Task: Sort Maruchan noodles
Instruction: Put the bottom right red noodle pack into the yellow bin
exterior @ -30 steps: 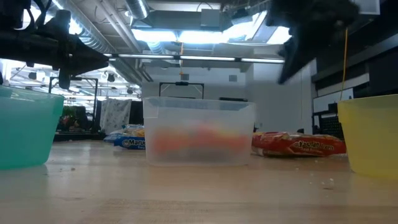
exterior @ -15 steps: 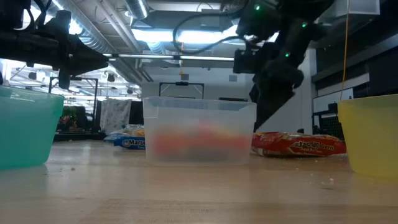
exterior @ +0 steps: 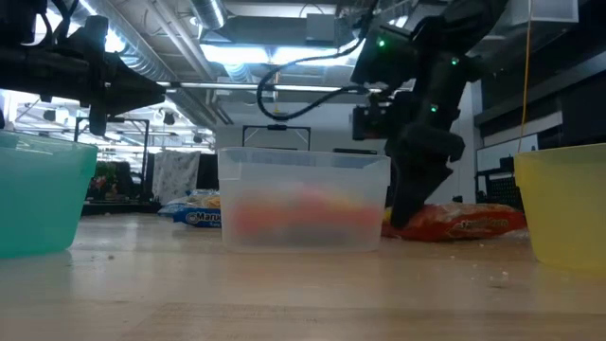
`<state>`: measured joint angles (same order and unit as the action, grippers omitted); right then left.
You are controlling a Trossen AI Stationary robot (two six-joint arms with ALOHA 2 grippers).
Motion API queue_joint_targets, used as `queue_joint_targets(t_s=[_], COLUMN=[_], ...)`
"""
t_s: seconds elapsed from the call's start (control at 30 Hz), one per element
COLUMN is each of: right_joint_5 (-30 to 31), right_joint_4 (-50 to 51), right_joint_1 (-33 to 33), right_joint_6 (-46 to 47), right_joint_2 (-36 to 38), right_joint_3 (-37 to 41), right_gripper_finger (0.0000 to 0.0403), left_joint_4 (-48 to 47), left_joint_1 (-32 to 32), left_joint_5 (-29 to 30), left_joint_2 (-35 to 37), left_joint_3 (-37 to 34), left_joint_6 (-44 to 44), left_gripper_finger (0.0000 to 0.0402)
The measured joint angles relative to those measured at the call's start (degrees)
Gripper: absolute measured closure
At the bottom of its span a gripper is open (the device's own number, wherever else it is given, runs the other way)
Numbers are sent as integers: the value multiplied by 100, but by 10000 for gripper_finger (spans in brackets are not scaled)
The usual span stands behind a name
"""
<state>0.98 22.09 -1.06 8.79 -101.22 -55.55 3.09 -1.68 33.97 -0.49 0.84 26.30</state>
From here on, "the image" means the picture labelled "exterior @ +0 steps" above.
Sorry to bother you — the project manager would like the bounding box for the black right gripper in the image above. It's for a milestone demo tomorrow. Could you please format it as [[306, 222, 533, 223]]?
[[385, 125, 468, 228]]

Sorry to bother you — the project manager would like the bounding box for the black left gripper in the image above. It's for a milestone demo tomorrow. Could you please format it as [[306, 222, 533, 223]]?
[[0, 16, 167, 136]]

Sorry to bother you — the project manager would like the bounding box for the red ramen packet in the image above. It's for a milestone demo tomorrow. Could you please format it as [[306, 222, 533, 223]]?
[[381, 202, 527, 242]]

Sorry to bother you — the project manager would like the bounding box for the orange chicken ramen packet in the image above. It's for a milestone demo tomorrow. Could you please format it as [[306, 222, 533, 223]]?
[[234, 187, 383, 238]]

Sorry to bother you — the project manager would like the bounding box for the green potted plant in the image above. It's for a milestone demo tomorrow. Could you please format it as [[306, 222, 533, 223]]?
[[94, 160, 119, 195]]

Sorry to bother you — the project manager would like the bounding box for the long ceiling light tube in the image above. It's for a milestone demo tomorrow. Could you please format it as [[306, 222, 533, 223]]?
[[155, 80, 380, 95]]

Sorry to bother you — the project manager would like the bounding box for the white patterned cloth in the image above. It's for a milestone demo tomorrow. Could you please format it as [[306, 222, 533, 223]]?
[[151, 150, 203, 205]]

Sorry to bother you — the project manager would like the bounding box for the black panel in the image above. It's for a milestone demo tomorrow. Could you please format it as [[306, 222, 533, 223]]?
[[196, 153, 222, 190]]

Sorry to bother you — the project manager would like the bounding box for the blue white ramen packet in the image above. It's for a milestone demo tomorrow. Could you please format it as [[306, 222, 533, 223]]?
[[157, 188, 222, 218]]

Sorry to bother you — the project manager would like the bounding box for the teal plastic bin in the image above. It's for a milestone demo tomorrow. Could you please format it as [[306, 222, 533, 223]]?
[[0, 130, 99, 260]]

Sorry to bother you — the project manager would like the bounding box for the yellow plastic bin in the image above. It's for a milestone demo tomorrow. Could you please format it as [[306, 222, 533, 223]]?
[[513, 143, 606, 274]]

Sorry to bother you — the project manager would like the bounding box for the clear plastic bin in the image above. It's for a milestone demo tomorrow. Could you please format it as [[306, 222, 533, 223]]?
[[217, 146, 392, 254]]

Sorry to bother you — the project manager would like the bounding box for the black metal frame stand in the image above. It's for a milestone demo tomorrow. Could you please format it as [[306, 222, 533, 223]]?
[[241, 124, 312, 151], [73, 117, 151, 190]]

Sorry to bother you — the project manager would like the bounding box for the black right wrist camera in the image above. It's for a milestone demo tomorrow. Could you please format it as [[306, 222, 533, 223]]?
[[352, 104, 394, 141]]

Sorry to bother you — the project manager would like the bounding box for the black wire cart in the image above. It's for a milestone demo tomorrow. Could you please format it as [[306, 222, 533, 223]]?
[[475, 155, 525, 214]]

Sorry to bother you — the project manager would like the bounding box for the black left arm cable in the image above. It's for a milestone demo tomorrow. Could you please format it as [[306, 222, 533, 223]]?
[[40, 0, 80, 46]]

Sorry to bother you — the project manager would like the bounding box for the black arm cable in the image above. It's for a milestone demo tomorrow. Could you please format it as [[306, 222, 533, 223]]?
[[40, 0, 80, 46], [257, 37, 375, 122]]

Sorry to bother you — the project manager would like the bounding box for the silver round ceiling duct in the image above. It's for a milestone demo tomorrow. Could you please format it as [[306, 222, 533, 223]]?
[[188, 0, 229, 30]]

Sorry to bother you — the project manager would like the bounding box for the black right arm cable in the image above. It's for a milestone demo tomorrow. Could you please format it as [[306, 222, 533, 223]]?
[[257, 37, 375, 122]]

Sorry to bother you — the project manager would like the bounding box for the yellow hanging cable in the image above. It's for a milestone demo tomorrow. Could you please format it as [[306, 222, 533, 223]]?
[[518, 0, 534, 153]]

